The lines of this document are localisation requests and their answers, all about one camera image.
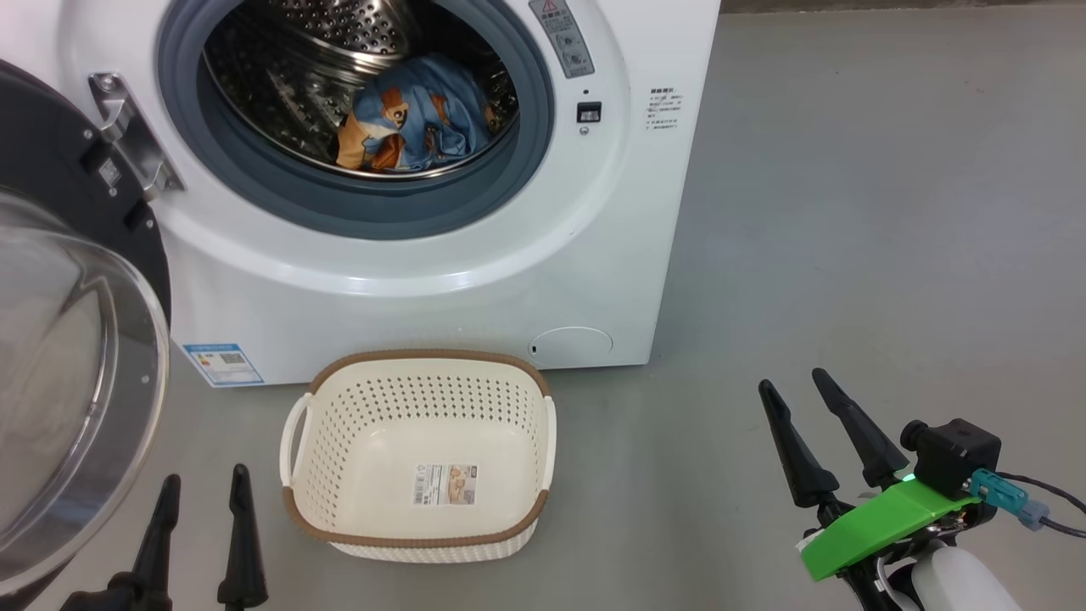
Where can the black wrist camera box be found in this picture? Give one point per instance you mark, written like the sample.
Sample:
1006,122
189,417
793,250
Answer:
959,454

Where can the round white filter cover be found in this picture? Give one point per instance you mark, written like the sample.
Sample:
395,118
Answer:
570,346

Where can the blue energy label sticker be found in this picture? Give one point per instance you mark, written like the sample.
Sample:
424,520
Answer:
223,365

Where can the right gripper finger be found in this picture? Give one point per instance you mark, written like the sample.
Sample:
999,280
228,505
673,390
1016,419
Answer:
870,450
802,467

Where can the metal door hinge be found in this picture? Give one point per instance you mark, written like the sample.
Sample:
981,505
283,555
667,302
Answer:
136,140

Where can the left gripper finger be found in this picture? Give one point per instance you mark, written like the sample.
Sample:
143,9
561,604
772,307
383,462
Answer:
159,552
242,552

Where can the white front-load washing machine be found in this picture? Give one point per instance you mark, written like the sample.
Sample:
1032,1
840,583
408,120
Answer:
424,288

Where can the grey rubber door gasket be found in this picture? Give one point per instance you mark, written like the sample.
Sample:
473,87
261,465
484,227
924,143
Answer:
356,208

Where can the cream perforated laundry basket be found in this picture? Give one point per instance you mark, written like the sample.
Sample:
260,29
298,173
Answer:
382,407

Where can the blue bear-print garment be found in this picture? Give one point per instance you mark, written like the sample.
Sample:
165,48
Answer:
373,151
441,110

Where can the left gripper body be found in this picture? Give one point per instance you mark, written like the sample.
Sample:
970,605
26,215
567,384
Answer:
102,598

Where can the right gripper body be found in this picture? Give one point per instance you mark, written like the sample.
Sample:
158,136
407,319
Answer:
882,522

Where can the round black washer door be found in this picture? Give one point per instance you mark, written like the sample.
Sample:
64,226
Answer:
76,382

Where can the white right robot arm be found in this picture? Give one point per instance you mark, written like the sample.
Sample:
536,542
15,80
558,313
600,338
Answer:
963,585

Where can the steel washer drum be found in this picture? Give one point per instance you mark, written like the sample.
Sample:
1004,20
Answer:
271,85

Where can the black door latch socket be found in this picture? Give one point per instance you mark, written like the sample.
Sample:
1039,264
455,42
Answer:
589,112

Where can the paper basket label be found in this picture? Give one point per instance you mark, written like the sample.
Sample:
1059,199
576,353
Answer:
445,484

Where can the grey warning sticker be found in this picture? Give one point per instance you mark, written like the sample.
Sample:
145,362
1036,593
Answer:
562,38

